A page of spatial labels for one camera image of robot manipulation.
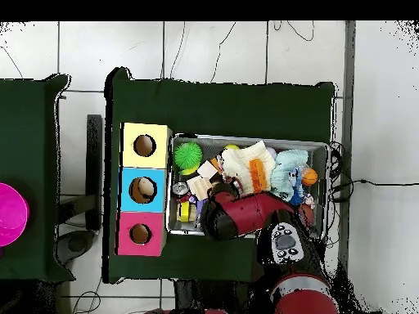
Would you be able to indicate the cream waffle cloth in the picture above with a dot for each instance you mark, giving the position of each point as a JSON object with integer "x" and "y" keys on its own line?
{"x": 239, "y": 163}

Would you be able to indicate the orange plastic compartment tray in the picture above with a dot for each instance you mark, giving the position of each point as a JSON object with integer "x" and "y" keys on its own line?
{"x": 257, "y": 175}

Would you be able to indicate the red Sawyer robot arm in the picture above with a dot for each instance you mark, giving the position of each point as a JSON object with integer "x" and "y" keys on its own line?
{"x": 248, "y": 212}

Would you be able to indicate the wooden box with three holes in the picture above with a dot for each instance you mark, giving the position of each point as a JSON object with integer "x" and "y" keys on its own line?
{"x": 127, "y": 196}

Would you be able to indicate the plain wooden cube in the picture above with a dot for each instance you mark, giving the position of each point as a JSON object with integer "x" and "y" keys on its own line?
{"x": 208, "y": 169}

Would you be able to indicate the ridged wooden soap dish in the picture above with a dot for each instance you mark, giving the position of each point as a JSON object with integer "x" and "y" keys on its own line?
{"x": 199, "y": 188}

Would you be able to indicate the large green spiky ball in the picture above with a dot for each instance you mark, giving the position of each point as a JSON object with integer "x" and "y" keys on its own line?
{"x": 187, "y": 155}

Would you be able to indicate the silver soda can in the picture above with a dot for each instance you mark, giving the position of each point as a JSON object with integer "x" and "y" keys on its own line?
{"x": 180, "y": 189}

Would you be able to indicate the yellow cheese wedge toy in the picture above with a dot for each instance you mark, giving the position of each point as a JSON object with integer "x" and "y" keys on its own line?
{"x": 184, "y": 211}

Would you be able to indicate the dark green table cloth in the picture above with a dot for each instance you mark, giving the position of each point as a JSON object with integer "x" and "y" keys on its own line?
{"x": 222, "y": 108}

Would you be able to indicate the mint green knitted cloth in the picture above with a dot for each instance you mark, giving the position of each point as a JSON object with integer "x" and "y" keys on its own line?
{"x": 283, "y": 175}

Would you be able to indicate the small orange basketball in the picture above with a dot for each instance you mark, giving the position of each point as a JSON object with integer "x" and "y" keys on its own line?
{"x": 309, "y": 177}

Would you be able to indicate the small brown football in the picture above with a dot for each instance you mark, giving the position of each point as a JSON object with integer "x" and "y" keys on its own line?
{"x": 308, "y": 214}

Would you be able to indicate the grey stand base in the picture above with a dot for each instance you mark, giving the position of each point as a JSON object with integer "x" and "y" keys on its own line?
{"x": 75, "y": 243}

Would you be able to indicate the dark green side table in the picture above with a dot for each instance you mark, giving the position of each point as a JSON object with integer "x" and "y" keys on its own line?
{"x": 26, "y": 147}

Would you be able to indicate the magenta round disc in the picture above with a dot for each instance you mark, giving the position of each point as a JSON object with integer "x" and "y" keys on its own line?
{"x": 11, "y": 214}

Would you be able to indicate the black upright post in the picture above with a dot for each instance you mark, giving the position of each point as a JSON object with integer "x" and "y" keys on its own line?
{"x": 94, "y": 163}

